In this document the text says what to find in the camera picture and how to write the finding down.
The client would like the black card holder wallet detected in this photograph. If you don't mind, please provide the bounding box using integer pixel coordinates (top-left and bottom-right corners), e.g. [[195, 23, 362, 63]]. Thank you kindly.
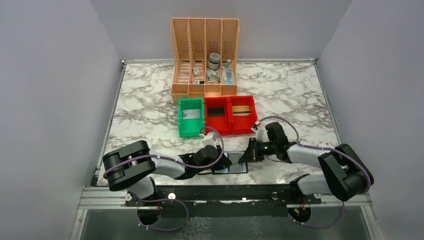
[[212, 151, 249, 175]]

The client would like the red plastic bin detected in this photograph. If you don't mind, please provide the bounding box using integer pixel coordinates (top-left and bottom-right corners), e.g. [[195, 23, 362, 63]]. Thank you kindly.
[[229, 95, 258, 135], [203, 97, 231, 136]]

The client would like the gold credit card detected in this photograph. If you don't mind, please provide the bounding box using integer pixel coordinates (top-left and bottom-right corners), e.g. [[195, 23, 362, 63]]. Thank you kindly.
[[232, 105, 251, 116]]

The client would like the green plastic bin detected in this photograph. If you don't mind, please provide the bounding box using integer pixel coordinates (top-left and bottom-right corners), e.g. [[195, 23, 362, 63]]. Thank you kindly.
[[177, 98, 205, 138]]

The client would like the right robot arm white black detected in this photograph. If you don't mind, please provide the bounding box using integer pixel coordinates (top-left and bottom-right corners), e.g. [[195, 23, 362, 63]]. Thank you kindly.
[[239, 122, 374, 202]]

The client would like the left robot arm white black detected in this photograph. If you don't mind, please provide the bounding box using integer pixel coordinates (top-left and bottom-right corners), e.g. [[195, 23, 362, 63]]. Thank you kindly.
[[102, 140, 232, 199]]

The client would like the silver card in green bin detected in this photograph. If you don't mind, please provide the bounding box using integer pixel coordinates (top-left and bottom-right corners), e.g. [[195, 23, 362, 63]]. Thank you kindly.
[[182, 109, 201, 120]]

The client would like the black card in red bin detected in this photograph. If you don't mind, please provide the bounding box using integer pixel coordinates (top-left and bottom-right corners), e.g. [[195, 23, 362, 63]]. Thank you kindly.
[[207, 107, 226, 118]]

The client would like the small white bottle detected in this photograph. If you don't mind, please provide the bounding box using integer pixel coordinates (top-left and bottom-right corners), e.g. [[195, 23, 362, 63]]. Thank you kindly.
[[206, 71, 212, 83]]

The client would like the green marker pen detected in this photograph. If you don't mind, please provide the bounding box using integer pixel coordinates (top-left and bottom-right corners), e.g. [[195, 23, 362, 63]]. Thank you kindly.
[[210, 70, 221, 83]]

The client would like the blue packaged item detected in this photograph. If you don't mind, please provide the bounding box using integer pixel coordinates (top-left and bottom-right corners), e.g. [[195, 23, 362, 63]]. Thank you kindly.
[[221, 68, 235, 85]]

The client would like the small white box in organizer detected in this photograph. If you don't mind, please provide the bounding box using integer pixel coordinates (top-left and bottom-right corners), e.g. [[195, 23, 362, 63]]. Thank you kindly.
[[192, 66, 201, 76]]

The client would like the green capped tube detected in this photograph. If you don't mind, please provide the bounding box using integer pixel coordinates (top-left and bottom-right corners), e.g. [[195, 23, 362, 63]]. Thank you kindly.
[[222, 59, 232, 69]]

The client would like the round grey tin jar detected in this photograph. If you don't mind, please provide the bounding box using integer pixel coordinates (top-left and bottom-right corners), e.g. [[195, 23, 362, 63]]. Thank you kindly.
[[206, 52, 221, 70]]

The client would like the peach desk file organizer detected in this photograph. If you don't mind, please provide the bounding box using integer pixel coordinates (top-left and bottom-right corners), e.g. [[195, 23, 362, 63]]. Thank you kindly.
[[170, 17, 240, 104]]

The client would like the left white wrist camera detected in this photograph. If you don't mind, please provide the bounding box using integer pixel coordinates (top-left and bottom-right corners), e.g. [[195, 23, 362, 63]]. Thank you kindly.
[[199, 131, 218, 148]]

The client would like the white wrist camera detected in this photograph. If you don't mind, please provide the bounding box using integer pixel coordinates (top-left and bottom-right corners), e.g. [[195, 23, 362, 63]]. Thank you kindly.
[[199, 131, 218, 148], [251, 121, 266, 141]]

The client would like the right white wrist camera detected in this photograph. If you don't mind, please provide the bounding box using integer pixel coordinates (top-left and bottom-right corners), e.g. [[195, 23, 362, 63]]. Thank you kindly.
[[251, 121, 266, 141]]

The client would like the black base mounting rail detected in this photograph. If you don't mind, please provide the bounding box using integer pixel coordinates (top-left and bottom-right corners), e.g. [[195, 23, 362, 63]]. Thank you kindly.
[[125, 184, 322, 208]]

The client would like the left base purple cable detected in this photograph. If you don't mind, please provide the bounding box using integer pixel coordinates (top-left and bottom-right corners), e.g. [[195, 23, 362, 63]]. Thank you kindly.
[[136, 198, 190, 232]]

